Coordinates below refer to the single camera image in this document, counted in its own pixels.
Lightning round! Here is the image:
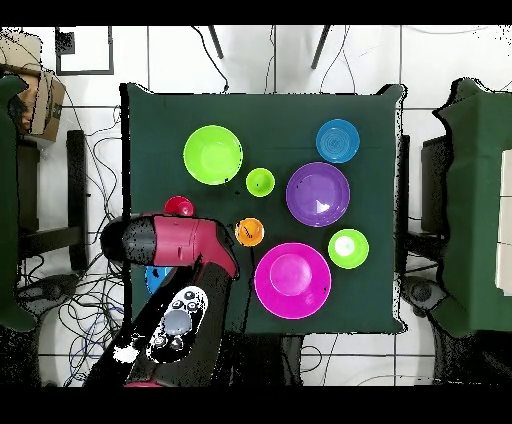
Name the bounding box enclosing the green plastic cup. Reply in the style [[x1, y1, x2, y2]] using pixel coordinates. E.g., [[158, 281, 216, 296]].
[[245, 167, 276, 198]]

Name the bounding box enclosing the green cloth side table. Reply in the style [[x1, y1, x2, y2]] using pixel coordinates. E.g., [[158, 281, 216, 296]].
[[431, 77, 512, 339], [0, 73, 38, 333]]

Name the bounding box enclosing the black metal stand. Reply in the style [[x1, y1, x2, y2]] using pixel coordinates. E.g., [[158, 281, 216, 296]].
[[17, 129, 90, 272]]

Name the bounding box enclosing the purple plastic bowl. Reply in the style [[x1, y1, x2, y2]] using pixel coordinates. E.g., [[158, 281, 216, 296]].
[[285, 161, 352, 228]]

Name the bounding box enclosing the small green ribbed bowl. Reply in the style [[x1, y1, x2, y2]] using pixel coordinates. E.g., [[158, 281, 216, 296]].
[[327, 228, 370, 270]]

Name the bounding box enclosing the large blue plastic bowl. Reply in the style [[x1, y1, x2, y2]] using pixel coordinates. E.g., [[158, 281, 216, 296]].
[[144, 265, 175, 295]]

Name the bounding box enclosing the grey pedestal foot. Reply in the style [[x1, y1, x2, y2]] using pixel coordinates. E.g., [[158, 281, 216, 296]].
[[400, 274, 448, 318], [17, 272, 81, 317]]

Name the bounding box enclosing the small blue patterned bowl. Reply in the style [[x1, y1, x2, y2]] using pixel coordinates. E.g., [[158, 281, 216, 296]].
[[315, 118, 361, 165]]

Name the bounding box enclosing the large green plastic bowl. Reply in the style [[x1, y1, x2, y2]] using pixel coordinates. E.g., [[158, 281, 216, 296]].
[[182, 124, 244, 186]]

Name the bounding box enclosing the red plastic cup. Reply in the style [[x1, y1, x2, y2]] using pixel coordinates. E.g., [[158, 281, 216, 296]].
[[163, 195, 196, 218]]

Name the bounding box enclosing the orange plastic cup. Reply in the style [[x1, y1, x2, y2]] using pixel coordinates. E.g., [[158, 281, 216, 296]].
[[234, 217, 266, 248]]

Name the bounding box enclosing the cardboard box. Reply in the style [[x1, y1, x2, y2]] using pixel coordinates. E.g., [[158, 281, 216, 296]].
[[15, 67, 68, 144], [0, 30, 43, 75]]

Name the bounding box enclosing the black square frame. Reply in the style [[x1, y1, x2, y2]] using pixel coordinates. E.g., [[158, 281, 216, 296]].
[[54, 26, 115, 76]]

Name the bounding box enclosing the black tripod leg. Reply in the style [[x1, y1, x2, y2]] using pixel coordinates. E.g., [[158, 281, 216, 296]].
[[310, 25, 333, 70], [206, 25, 225, 60]]

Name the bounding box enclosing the dark green tablecloth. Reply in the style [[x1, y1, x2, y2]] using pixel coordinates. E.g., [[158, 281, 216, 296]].
[[119, 82, 408, 336]]

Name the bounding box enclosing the pink plastic bowl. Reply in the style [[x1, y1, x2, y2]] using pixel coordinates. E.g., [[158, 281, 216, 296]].
[[253, 242, 333, 320]]

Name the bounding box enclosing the thin black cable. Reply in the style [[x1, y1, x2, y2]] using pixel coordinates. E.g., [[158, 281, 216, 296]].
[[190, 25, 231, 94]]

